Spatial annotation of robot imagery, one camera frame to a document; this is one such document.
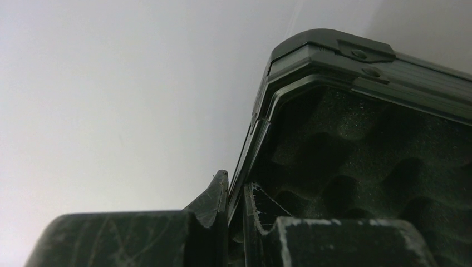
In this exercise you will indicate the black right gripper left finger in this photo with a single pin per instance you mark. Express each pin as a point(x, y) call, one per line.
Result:
point(197, 235)

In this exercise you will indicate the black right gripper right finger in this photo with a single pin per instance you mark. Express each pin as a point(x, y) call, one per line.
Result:
point(274, 238)

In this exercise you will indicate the black poker set case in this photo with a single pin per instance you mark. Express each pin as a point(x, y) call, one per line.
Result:
point(344, 127)

